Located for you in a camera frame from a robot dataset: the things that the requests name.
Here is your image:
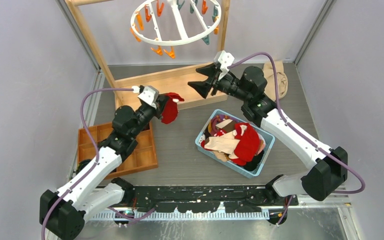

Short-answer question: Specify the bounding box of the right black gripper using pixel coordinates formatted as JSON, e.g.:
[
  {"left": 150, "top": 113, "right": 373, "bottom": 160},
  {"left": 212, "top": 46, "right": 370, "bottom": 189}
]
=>
[{"left": 187, "top": 62, "right": 251, "bottom": 103}]

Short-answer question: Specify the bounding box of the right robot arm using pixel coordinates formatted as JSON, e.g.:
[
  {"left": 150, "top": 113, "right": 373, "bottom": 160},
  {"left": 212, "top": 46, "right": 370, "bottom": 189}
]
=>
[{"left": 187, "top": 63, "right": 348, "bottom": 205}]

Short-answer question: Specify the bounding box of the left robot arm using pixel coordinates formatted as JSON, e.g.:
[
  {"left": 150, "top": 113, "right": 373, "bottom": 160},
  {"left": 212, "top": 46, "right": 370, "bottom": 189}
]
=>
[{"left": 39, "top": 90, "right": 172, "bottom": 240}]

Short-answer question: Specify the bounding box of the wooden hanger stand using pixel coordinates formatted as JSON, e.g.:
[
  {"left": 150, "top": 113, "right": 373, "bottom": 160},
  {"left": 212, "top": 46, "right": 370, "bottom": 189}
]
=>
[{"left": 65, "top": 0, "right": 231, "bottom": 110}]

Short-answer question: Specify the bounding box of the white round clip hanger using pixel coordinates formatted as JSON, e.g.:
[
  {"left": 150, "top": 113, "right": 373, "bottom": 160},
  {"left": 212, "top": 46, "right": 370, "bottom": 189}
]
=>
[{"left": 129, "top": 0, "right": 223, "bottom": 47}]

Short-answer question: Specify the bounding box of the teal clothes peg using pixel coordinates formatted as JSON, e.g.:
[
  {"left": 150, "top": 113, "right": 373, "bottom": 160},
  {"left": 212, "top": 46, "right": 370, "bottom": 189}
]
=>
[{"left": 202, "top": 35, "right": 210, "bottom": 46}]

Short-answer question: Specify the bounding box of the orange clothes peg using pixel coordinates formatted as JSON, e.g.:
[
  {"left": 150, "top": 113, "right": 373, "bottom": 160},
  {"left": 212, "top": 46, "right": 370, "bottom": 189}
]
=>
[
  {"left": 150, "top": 45, "right": 163, "bottom": 56},
  {"left": 163, "top": 46, "right": 176, "bottom": 59}
]

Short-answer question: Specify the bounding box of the wooden compartment tray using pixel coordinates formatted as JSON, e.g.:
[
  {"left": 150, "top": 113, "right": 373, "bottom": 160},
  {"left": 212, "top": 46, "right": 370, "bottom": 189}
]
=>
[{"left": 76, "top": 122, "right": 158, "bottom": 180}]

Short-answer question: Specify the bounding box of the beige cloth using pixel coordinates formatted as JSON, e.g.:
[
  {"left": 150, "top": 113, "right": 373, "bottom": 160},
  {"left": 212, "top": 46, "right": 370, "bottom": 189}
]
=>
[{"left": 262, "top": 61, "right": 289, "bottom": 101}]

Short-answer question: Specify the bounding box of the beige sock in basket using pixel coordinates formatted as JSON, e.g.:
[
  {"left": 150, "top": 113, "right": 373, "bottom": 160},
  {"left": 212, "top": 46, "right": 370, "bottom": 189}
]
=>
[{"left": 203, "top": 130, "right": 240, "bottom": 155}]

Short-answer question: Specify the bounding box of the blue plastic basket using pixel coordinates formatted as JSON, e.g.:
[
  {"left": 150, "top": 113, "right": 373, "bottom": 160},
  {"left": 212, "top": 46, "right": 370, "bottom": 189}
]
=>
[{"left": 195, "top": 109, "right": 276, "bottom": 178}]

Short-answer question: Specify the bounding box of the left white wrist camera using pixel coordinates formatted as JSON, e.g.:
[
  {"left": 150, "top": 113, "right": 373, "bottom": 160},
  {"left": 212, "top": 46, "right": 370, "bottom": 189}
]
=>
[{"left": 137, "top": 85, "right": 160, "bottom": 109}]

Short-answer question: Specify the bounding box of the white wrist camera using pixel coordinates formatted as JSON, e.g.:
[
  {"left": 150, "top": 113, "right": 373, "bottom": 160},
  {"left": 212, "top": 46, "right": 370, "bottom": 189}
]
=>
[
  {"left": 137, "top": 85, "right": 160, "bottom": 109},
  {"left": 213, "top": 50, "right": 235, "bottom": 80}
]

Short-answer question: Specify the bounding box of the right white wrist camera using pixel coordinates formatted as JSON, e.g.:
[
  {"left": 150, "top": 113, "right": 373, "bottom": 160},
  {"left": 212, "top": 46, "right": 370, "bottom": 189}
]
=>
[{"left": 213, "top": 50, "right": 235, "bottom": 80}]

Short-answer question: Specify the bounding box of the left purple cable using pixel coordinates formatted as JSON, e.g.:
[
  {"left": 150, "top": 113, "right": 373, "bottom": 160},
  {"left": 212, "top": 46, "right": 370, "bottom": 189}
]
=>
[{"left": 40, "top": 86, "right": 140, "bottom": 240}]

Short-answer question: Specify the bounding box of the purple cable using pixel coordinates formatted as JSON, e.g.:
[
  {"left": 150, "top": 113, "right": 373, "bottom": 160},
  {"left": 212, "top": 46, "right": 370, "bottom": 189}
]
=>
[
  {"left": 40, "top": 86, "right": 140, "bottom": 240},
  {"left": 228, "top": 51, "right": 366, "bottom": 195}
]

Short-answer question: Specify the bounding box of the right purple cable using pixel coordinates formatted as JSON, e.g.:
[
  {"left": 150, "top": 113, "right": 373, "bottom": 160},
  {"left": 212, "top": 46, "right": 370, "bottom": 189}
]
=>
[{"left": 228, "top": 51, "right": 366, "bottom": 195}]

